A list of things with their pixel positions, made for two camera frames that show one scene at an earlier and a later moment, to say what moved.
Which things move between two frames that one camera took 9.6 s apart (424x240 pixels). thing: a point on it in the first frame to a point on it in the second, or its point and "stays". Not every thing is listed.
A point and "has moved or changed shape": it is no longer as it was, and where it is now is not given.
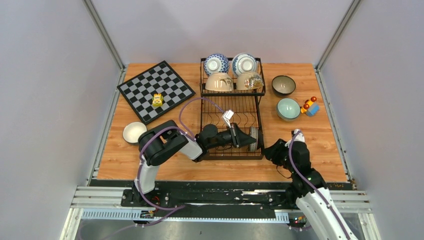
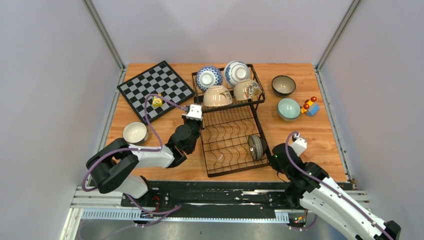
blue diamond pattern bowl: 216,63 to 208,76
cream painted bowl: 249,80 to 246,90
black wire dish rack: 245,107 has moved or changed shape
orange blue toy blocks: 310,108 stays
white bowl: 131,131 stays
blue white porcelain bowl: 244,63 to 235,71
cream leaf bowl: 219,81 to 217,96
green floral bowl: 287,109 stays
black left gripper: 239,138 to 185,119
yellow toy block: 157,99 stays
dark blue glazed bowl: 283,85 stays
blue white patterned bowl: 254,132 to 257,146
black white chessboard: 160,78 stays
